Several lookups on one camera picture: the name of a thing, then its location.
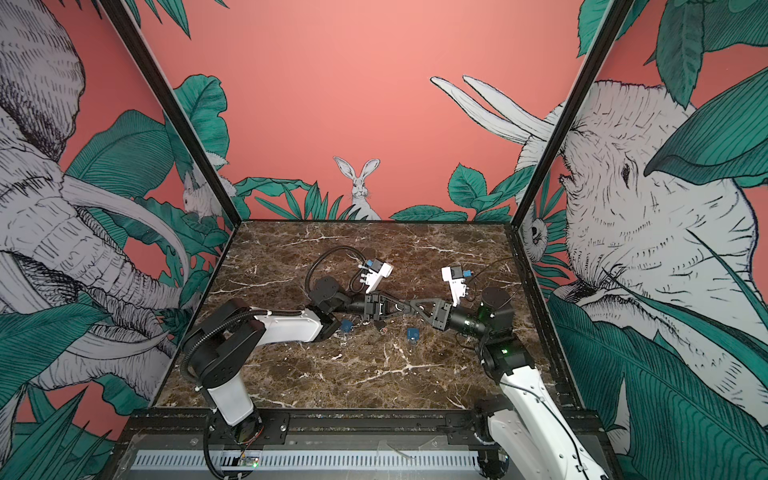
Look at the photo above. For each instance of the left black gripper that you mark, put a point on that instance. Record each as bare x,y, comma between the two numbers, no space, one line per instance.
372,307

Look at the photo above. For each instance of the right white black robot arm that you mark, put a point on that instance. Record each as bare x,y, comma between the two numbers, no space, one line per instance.
528,425

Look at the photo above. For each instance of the right black frame post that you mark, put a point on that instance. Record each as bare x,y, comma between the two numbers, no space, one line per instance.
612,22

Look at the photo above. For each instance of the left black frame post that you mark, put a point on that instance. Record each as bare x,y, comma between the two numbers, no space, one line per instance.
125,26

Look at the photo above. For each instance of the black front mounting rail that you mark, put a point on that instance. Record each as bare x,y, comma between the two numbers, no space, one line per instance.
460,427

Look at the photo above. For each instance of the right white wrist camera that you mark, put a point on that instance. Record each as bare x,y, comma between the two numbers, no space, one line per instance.
456,278

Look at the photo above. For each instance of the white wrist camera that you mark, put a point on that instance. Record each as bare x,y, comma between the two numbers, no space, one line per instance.
456,278
373,272

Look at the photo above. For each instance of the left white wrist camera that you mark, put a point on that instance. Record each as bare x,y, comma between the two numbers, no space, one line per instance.
373,272

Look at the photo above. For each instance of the black frame post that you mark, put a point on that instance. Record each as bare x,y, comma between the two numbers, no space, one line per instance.
612,22
125,26

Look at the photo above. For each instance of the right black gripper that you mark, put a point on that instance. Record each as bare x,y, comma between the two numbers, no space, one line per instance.
446,320

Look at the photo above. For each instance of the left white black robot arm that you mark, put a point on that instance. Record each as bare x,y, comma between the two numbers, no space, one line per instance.
215,351

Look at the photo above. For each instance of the white slotted cable duct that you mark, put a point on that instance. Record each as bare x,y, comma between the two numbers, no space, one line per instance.
305,460

